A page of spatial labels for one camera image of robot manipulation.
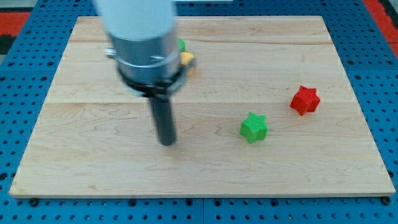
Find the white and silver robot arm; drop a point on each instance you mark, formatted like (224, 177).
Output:
(145, 46)

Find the green star block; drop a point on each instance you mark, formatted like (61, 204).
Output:
(254, 127)

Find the red star block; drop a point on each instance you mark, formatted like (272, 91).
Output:
(306, 100)

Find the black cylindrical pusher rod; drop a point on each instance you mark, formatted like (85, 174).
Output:
(163, 120)

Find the yellow block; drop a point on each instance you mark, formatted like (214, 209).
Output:
(188, 61)

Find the small green block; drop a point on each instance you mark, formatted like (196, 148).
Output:
(181, 45)

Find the wooden board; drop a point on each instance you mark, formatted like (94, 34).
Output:
(94, 139)

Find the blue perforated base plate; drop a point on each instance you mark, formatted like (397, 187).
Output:
(28, 69)

